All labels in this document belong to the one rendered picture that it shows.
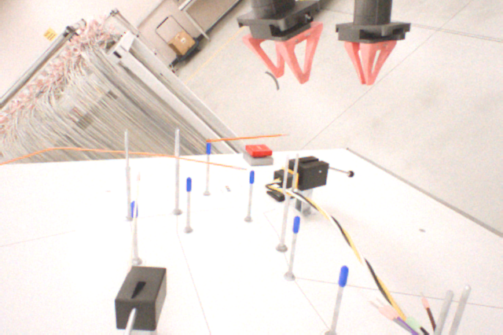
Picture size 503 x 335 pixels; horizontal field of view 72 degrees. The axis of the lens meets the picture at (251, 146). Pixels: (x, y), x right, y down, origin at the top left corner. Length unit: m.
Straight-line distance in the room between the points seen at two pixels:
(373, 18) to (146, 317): 0.49
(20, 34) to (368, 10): 8.74
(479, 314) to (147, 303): 0.37
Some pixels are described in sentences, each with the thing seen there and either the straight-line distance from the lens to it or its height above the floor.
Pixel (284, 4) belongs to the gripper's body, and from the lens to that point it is 0.46.
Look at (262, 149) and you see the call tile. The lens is 0.79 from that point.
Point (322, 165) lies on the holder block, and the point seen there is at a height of 1.13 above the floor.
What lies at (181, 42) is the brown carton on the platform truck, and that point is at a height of 0.39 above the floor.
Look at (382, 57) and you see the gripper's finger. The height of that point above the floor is 1.17.
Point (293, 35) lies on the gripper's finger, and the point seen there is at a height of 1.34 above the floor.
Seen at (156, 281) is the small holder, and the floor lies 1.32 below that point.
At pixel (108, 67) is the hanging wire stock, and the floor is 1.42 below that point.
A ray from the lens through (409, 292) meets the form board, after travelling 0.50.
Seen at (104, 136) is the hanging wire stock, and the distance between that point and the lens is 1.18.
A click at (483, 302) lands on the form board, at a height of 1.00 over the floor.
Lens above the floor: 1.48
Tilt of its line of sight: 28 degrees down
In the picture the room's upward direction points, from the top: 46 degrees counter-clockwise
